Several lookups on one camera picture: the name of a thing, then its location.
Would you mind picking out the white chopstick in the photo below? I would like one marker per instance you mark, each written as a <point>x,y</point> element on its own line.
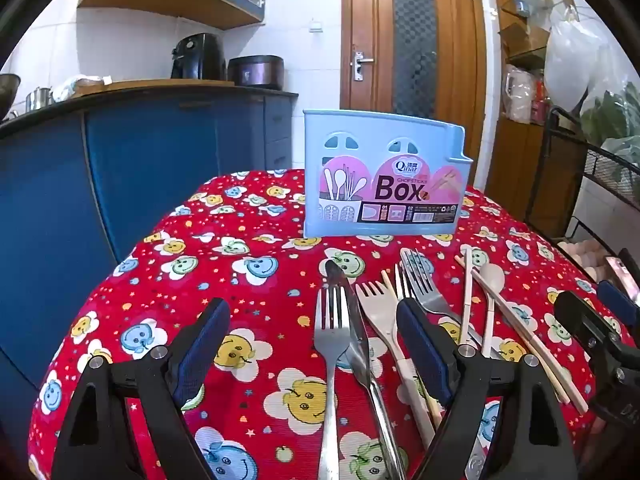
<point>467,290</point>

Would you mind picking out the green leafy vegetables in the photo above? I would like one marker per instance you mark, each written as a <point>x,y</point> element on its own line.
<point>615,115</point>

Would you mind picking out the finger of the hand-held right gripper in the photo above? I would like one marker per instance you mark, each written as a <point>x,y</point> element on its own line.
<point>587,322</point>
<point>617,302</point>

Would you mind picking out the wooden door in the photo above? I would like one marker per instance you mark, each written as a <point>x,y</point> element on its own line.
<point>370,10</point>

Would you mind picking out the red bottle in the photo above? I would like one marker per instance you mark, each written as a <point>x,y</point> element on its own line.
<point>541,102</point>

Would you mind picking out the large steel fork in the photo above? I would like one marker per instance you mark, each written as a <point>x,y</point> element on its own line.
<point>330,340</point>
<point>422,280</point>

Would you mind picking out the white light switch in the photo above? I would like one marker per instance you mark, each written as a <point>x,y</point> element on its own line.
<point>315,25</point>

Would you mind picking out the white plastic bag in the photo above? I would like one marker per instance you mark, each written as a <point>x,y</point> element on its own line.
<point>575,60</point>

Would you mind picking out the dark rice cooker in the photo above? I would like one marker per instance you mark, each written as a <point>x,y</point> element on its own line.
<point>256,71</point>

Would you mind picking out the wooden shelf unit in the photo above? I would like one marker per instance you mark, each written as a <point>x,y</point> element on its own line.
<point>520,170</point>

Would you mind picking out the white cloth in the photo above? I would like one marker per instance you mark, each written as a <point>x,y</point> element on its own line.
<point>80,85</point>

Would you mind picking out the pink flat device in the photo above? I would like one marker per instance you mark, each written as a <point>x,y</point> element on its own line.
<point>622,275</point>

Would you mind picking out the steel kettle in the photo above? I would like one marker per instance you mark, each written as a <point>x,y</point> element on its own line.
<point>37,98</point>

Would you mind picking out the wooden chopstick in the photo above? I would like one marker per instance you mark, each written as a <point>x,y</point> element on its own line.
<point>530,340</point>
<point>520,342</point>
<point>387,282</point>

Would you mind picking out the blue kitchen counter cabinet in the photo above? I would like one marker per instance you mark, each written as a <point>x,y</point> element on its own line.
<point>140,160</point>

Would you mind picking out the black air fryer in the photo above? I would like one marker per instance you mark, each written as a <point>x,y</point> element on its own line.
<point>197,55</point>

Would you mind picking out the beige plastic spoon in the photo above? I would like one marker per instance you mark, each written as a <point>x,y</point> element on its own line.
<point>492,280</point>

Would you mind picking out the beige plastic fork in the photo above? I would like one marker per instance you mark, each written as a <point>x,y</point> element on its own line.
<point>375,305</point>

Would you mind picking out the pile of eggs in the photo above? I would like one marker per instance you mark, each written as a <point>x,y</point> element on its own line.
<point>580,256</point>

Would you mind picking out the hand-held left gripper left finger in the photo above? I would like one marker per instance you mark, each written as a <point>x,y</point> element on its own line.
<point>200,345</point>

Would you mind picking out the red printed tablecloth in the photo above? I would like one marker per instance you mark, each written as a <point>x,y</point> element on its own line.
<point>240,220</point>

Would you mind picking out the cardboard box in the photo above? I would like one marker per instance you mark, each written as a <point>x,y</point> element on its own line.
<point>522,37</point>

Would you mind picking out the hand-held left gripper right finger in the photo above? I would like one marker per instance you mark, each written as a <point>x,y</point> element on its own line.
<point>425,355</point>

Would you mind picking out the small steel fork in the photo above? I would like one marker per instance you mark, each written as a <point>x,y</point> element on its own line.
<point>404,285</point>

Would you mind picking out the light blue utensil box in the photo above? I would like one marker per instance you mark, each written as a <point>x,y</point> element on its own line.
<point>350,145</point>

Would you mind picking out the metal wok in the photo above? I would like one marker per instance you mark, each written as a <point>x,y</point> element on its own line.
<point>7,91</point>

